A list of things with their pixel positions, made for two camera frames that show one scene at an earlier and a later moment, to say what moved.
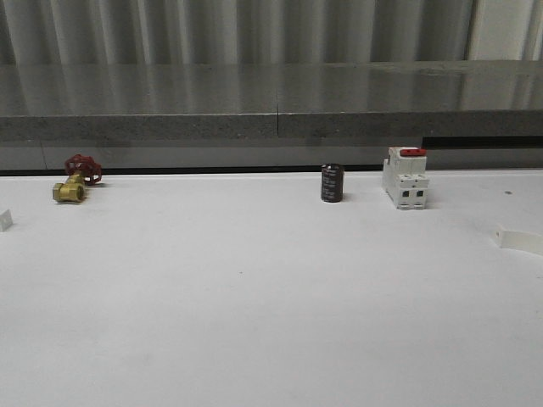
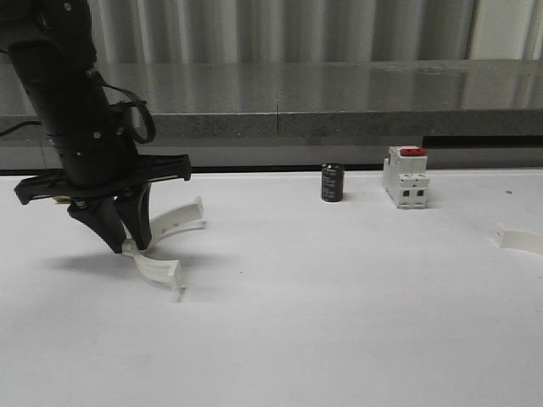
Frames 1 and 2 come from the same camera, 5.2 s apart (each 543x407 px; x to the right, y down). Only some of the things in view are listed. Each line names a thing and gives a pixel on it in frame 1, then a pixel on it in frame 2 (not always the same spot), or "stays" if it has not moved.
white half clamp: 6,220 to 166,270
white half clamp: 518,240 stays
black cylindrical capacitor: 332,182 stays
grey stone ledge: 182,101 stays
